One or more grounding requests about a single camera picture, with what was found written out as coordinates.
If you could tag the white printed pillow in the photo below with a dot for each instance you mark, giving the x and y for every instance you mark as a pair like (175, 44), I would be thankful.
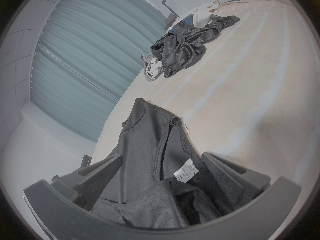
(207, 6)

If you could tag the bed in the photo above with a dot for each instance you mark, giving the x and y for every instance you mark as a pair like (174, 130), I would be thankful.
(250, 84)

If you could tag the grey bedside table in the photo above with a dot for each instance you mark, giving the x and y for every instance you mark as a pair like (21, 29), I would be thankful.
(170, 20)

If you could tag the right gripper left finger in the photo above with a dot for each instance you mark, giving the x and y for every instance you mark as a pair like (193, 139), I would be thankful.
(85, 181)

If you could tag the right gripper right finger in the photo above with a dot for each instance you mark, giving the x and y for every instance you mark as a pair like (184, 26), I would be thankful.
(232, 179)

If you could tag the dark grey chest of drawers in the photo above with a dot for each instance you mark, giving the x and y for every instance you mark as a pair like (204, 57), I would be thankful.
(86, 161)

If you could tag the black T-shirt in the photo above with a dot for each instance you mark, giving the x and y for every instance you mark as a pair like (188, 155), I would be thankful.
(155, 164)

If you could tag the pile of clothes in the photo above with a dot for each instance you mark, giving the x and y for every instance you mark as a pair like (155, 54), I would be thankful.
(180, 51)

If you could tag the blue-green curtain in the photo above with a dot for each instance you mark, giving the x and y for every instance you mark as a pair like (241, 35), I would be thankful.
(100, 34)
(70, 99)

